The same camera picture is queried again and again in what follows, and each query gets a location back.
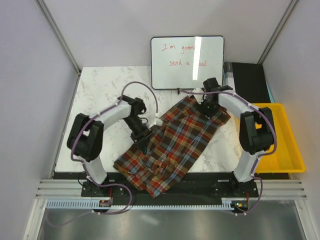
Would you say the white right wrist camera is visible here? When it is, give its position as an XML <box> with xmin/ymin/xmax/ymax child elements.
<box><xmin>191</xmin><ymin>88</ymin><xmax>206</xmax><ymax>105</ymax></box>

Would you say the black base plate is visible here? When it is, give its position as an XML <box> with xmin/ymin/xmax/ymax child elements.
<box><xmin>79</xmin><ymin>172</ymin><xmax>260</xmax><ymax>206</ymax></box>

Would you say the white slotted cable duct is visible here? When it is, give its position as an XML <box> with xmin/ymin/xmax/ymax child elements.
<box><xmin>46</xmin><ymin>199</ymin><xmax>236</xmax><ymax>211</ymax></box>

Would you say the plaid long sleeve shirt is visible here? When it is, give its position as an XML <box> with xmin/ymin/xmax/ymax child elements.
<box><xmin>113</xmin><ymin>96</ymin><xmax>230</xmax><ymax>198</ymax></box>

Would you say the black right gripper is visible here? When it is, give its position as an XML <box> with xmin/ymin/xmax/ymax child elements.
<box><xmin>194</xmin><ymin>95</ymin><xmax>221</xmax><ymax>121</ymax></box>

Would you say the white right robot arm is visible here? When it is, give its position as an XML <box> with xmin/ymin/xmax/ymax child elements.
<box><xmin>192</xmin><ymin>78</ymin><xmax>277</xmax><ymax>197</ymax></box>

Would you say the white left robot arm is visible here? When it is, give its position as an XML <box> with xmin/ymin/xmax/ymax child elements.
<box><xmin>66</xmin><ymin>95</ymin><xmax>152</xmax><ymax>197</ymax></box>

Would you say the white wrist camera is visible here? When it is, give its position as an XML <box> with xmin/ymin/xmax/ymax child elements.
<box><xmin>191</xmin><ymin>88</ymin><xmax>206</xmax><ymax>105</ymax></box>
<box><xmin>149</xmin><ymin>112</ymin><xmax>163</xmax><ymax>128</ymax></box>

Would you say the black flat box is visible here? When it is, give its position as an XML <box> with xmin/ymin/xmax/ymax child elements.
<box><xmin>222</xmin><ymin>62</ymin><xmax>271</xmax><ymax>103</ymax></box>

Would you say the aluminium extrusion rail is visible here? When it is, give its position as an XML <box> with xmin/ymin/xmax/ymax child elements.
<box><xmin>35</xmin><ymin>179</ymin><xmax>307</xmax><ymax>200</ymax></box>

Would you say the small whiteboard with stand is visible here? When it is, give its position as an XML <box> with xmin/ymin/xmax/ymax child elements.
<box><xmin>150</xmin><ymin>35</ymin><xmax>225</xmax><ymax>90</ymax></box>

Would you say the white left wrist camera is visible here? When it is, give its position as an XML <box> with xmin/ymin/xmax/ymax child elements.
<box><xmin>149</xmin><ymin>112</ymin><xmax>163</xmax><ymax>128</ymax></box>

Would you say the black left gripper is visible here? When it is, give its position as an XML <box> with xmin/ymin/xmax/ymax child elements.
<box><xmin>123</xmin><ymin>116</ymin><xmax>156</xmax><ymax>156</ymax></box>

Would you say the yellow plastic bin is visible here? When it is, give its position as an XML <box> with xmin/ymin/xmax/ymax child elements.
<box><xmin>255</xmin><ymin>103</ymin><xmax>306</xmax><ymax>174</ymax></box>

